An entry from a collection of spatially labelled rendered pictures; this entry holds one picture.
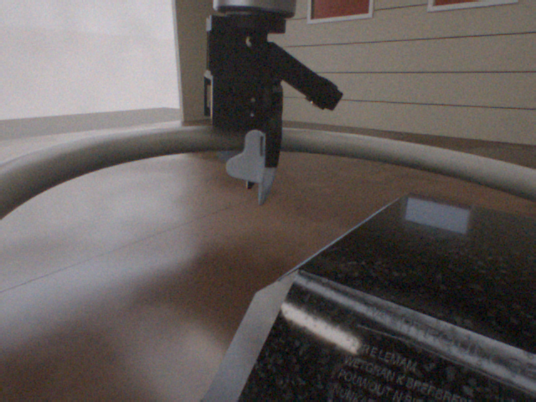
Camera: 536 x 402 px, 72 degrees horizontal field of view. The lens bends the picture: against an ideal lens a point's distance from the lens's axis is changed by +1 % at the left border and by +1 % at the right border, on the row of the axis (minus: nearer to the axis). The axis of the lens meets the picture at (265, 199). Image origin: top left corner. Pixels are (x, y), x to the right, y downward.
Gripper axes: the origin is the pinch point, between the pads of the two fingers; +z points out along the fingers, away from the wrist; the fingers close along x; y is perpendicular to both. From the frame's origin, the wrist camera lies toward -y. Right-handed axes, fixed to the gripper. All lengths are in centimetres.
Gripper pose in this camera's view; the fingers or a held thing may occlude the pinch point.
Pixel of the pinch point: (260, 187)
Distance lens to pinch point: 48.3
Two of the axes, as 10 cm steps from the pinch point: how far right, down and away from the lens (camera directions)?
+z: -0.7, 9.3, 3.6
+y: -9.6, 0.4, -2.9
